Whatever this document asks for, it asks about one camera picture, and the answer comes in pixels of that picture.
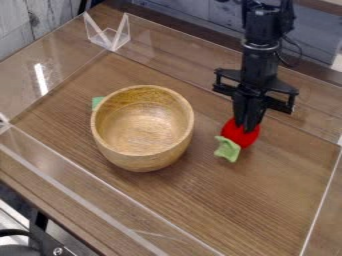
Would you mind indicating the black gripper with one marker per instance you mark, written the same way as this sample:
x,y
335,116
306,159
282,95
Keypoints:
x,y
254,86

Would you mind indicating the red plush strawberry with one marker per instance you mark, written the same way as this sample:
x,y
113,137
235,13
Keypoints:
x,y
234,139

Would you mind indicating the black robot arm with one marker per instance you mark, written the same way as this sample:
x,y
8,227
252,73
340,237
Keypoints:
x,y
267,23

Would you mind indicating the small green object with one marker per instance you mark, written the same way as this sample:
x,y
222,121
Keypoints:
x,y
96,101

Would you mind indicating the wooden bowl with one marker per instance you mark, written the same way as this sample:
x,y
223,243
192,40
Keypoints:
x,y
141,125

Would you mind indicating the blue-grey sofa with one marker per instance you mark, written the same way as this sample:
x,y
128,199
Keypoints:
x,y
316,32

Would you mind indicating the clear acrylic corner bracket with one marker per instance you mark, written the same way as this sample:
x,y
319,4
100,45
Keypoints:
x,y
108,38

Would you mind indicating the black table leg bracket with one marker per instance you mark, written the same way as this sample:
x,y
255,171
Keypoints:
x,y
49,245

